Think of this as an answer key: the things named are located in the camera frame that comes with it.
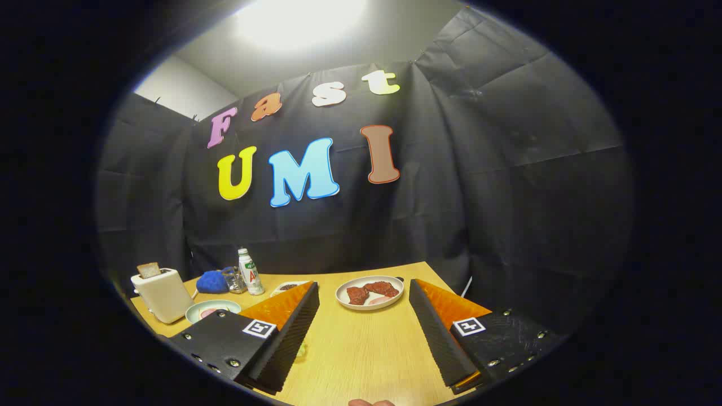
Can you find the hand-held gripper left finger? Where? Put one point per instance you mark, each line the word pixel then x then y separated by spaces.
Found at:
pixel 287 344

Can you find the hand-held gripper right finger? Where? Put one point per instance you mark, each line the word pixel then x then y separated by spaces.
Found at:
pixel 440 344

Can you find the toasted bread slice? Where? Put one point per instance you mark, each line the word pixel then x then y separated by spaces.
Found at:
pixel 149 270

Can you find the white divided dish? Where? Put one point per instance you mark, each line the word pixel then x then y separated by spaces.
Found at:
pixel 285 287

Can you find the white drink bottle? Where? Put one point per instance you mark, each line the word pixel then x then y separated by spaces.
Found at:
pixel 251 279

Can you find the white round bowl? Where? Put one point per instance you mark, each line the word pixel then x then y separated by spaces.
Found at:
pixel 342 293

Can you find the pink ham slice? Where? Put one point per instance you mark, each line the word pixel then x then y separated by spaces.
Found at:
pixel 375 301

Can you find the red meat slice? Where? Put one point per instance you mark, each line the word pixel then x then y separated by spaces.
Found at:
pixel 356 295
pixel 383 288

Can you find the clear utensil holder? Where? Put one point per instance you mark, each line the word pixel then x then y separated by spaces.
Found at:
pixel 234 282

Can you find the bread slice with ham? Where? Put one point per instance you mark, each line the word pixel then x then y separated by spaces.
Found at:
pixel 210 312

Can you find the light green plate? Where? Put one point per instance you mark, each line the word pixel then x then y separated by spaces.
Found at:
pixel 194 313

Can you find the blue oven mitt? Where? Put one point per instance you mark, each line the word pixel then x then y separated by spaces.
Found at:
pixel 211 282

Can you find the white toaster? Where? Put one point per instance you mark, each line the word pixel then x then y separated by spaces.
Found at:
pixel 163 293

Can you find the black backdrop cloth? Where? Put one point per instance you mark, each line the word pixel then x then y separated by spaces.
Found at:
pixel 451 197

